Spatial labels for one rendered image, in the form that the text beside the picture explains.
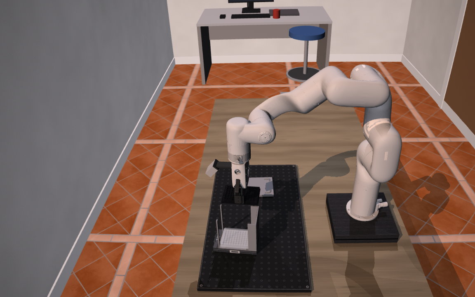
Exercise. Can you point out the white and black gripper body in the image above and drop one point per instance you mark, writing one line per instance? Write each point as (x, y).
(240, 171)

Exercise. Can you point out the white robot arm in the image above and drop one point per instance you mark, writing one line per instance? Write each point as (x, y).
(377, 157)

